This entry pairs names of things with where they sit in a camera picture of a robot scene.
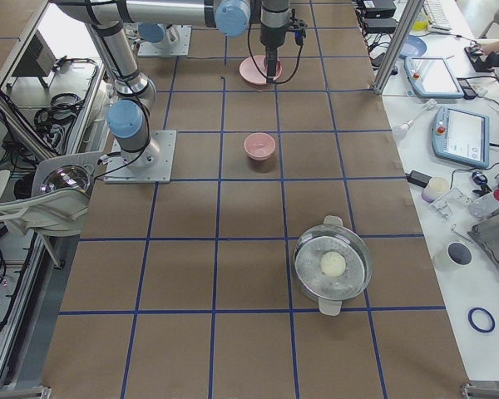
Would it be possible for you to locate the clear plastic tray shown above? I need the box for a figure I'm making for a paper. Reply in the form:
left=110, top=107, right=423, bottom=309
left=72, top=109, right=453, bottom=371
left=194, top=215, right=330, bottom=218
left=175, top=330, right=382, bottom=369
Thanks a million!
left=430, top=187, right=472, bottom=219

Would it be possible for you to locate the light bulb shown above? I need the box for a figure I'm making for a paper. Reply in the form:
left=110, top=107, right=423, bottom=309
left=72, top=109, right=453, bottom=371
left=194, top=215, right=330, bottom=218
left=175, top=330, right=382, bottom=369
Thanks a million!
left=392, top=120, right=414, bottom=142

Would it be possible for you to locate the glass pot with handles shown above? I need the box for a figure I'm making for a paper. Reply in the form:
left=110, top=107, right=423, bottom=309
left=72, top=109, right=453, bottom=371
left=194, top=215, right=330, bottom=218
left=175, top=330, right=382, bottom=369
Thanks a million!
left=291, top=215, right=373, bottom=317

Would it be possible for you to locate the pink plate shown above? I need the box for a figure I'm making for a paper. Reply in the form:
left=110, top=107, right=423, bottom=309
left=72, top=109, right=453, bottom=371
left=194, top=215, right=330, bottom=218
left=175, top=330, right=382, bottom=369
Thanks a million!
left=239, top=55, right=267, bottom=86

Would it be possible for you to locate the shiny metal bowl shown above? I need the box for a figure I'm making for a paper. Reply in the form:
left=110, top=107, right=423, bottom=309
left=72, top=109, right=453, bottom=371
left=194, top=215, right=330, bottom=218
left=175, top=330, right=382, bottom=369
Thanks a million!
left=40, top=165, right=91, bottom=194

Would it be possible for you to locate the white purple cup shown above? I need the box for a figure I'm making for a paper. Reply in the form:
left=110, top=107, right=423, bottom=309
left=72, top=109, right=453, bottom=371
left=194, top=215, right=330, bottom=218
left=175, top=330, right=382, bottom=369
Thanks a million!
left=421, top=177, right=450, bottom=203

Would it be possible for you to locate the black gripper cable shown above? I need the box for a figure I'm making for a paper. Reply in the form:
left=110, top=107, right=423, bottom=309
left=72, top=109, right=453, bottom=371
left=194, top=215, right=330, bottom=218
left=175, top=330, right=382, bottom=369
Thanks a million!
left=246, top=12, right=305, bottom=86

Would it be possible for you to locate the aluminium frame post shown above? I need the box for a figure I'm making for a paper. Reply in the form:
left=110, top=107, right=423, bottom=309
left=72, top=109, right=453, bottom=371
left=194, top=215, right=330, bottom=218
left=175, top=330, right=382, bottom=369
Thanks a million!
left=372, top=0, right=423, bottom=95

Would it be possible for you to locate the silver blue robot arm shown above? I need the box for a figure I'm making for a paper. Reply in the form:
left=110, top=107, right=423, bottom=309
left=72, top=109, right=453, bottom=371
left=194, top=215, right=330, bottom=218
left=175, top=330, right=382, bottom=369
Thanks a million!
left=54, top=1, right=254, bottom=170
left=132, top=1, right=306, bottom=68

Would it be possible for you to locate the black power adapter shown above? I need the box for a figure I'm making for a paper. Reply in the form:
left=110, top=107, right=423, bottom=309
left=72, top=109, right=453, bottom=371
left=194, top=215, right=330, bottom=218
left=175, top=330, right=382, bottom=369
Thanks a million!
left=406, top=170, right=432, bottom=188

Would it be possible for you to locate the near blue teach pendant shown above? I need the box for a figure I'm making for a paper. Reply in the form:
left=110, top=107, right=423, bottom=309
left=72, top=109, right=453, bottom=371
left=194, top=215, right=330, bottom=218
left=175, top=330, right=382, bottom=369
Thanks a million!
left=431, top=106, right=490, bottom=169

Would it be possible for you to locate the blue rubber ring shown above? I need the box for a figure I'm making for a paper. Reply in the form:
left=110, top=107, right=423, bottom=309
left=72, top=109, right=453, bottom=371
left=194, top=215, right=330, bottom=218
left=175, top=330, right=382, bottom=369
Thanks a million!
left=467, top=307, right=496, bottom=333

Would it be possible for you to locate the white bun in pot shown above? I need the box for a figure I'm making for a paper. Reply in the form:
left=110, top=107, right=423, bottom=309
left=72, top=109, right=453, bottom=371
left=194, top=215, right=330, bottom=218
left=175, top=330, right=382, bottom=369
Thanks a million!
left=319, top=251, right=346, bottom=277

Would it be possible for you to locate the blue plate on desk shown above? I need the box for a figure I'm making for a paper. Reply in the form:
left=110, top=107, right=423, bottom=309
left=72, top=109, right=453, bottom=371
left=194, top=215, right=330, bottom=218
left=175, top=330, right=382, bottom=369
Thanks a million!
left=399, top=35, right=427, bottom=59

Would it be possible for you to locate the far blue teach pendant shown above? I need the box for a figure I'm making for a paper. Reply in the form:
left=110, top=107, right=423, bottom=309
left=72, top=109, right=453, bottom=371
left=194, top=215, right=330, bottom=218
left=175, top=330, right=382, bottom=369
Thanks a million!
left=404, top=57, right=464, bottom=99

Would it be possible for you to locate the white cup dark inside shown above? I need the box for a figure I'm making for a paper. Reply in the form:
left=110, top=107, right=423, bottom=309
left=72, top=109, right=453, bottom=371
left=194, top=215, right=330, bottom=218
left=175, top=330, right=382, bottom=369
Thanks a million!
left=432, top=241, right=472, bottom=272

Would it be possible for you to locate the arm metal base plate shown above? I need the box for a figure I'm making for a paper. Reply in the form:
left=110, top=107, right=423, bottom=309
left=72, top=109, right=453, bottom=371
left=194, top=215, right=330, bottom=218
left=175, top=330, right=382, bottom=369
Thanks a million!
left=102, top=131, right=176, bottom=184
left=138, top=22, right=191, bottom=58

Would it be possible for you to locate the blue teach pendant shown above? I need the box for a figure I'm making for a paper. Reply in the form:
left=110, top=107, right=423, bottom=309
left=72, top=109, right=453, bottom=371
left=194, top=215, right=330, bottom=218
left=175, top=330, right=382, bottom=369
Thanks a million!
left=404, top=57, right=464, bottom=99
left=431, top=106, right=490, bottom=169

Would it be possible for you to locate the pink bowl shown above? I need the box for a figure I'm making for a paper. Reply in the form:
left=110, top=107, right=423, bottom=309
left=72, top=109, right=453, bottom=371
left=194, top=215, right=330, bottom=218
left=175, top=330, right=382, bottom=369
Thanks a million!
left=244, top=132, right=276, bottom=161

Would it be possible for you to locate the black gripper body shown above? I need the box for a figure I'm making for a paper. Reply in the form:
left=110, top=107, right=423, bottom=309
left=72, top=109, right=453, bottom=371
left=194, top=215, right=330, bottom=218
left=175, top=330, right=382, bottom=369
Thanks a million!
left=259, top=8, right=307, bottom=62

